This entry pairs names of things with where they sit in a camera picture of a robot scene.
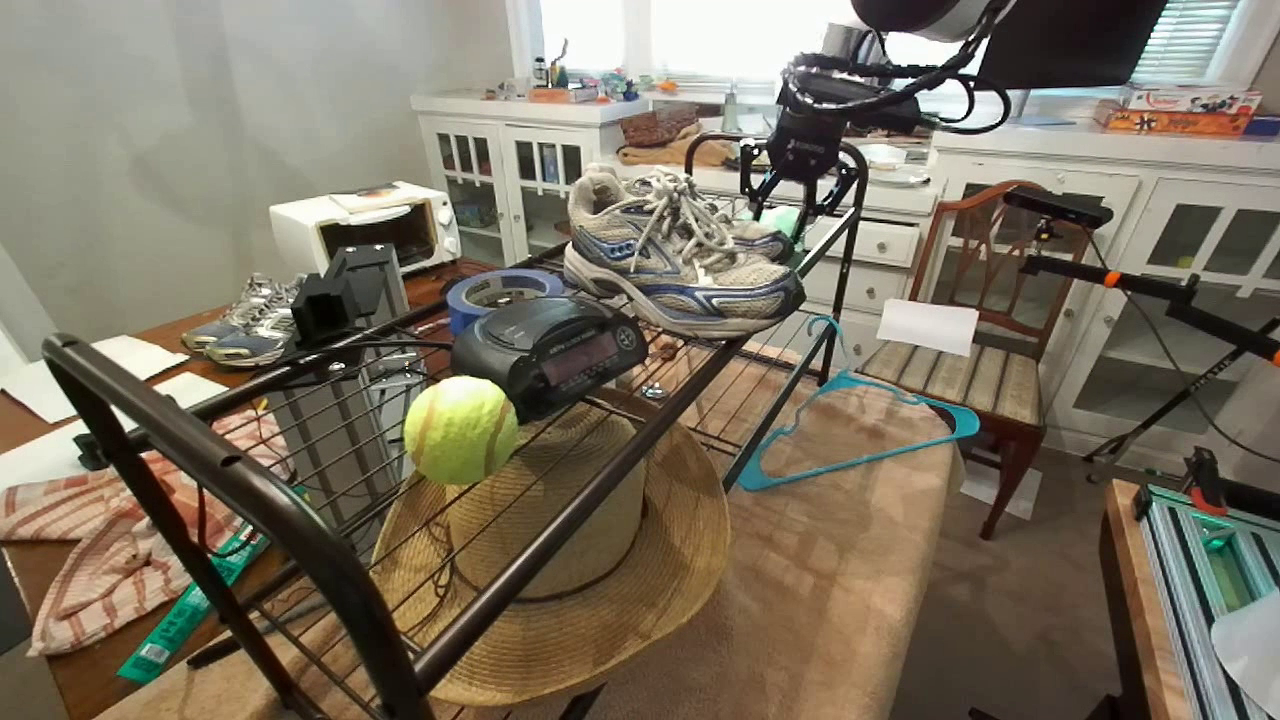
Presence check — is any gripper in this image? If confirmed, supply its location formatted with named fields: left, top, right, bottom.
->
left=739, top=76, right=867, bottom=219

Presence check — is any red striped white towel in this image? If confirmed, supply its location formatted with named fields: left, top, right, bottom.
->
left=0, top=408, right=293, bottom=659

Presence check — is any white blue running shoe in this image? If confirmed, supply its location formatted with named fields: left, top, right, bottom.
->
left=563, top=165, right=807, bottom=340
left=690, top=192, right=797, bottom=265

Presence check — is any brown woven basket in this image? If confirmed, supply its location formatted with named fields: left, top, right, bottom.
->
left=618, top=105, right=702, bottom=150

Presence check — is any window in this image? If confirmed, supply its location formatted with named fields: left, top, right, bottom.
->
left=505, top=0, right=1280, bottom=89

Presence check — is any white paper sheet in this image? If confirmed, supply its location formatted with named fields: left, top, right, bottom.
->
left=0, top=335, right=190, bottom=425
left=877, top=298, right=981, bottom=358
left=0, top=372, right=233, bottom=493
left=960, top=458, right=1043, bottom=522

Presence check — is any teal plastic hanger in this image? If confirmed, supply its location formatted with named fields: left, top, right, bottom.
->
left=737, top=315, right=982, bottom=493

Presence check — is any heap of small items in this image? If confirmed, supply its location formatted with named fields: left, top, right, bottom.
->
left=488, top=38, right=656, bottom=105

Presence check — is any wooden chair striped seat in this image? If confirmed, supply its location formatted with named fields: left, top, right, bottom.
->
left=857, top=180, right=1097, bottom=542

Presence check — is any black clock radio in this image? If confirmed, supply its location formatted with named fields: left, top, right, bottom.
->
left=450, top=296, right=650, bottom=424

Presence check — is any white glass door cabinet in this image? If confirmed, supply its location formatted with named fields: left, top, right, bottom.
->
left=410, top=90, right=651, bottom=269

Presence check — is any black monitor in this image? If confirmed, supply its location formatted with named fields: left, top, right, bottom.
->
left=975, top=0, right=1170, bottom=91

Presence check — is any blue tape roll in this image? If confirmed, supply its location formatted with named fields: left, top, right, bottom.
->
left=446, top=268, right=567, bottom=337

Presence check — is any white glass door sideboard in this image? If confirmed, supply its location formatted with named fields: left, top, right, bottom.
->
left=928, top=125, right=1280, bottom=476

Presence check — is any stack of board game boxes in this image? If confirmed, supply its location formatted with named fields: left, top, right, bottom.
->
left=1093, top=84, right=1264, bottom=138

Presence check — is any yellow tennis ball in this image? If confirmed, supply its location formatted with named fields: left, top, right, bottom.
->
left=403, top=376, right=521, bottom=487

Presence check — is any black box device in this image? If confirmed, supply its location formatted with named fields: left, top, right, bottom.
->
left=290, top=244, right=410, bottom=347

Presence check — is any straw hat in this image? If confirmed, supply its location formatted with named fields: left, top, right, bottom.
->
left=370, top=388, right=732, bottom=708

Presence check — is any white toaster oven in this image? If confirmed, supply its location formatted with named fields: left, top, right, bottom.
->
left=268, top=181, right=464, bottom=280

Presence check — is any orange black clamp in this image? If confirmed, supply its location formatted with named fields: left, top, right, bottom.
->
left=1183, top=446, right=1280, bottom=523

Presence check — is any grey blue sneaker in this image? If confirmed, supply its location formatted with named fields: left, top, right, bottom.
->
left=182, top=273, right=291, bottom=352
left=205, top=282, right=307, bottom=369

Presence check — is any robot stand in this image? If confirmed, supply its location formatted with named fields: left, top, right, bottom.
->
left=1098, top=478, right=1280, bottom=720

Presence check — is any green flat package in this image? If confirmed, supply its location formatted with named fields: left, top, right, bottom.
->
left=117, top=528, right=273, bottom=686

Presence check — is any dark metal wire rack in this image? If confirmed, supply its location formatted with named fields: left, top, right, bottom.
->
left=42, top=132, right=869, bottom=720

